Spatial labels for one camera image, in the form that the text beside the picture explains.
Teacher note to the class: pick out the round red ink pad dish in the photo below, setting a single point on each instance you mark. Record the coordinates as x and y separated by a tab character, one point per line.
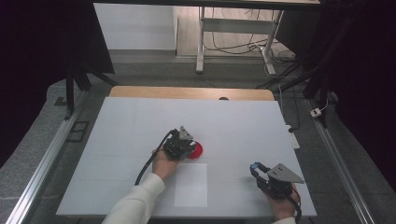
196	151

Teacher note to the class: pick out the person's right hand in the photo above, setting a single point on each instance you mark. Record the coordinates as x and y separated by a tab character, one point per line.
281	208

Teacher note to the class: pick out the person's left hand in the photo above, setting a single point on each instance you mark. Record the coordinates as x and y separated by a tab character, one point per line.
163	166

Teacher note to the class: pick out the aluminium rail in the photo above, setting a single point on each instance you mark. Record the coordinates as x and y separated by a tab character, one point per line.
339	161
43	161

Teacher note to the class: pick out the white metal desk frame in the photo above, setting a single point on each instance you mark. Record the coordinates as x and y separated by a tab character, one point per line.
236	26

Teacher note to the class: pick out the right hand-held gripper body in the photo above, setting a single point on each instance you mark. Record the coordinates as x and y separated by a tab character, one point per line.
278	182

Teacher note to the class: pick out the white paper sheet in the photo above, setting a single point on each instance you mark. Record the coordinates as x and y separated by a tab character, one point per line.
190	186

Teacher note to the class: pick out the wooden table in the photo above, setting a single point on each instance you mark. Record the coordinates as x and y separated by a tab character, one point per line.
186	92

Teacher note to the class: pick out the small white plug adapter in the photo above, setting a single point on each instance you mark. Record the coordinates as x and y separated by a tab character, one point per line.
316	112

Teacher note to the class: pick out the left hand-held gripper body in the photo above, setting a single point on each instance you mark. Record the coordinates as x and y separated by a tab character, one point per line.
179	144

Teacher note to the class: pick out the blue and white stamp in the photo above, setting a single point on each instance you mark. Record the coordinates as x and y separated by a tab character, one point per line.
254	165

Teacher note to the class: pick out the dark curtain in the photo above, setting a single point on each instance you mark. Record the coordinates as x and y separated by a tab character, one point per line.
37	46
367	62

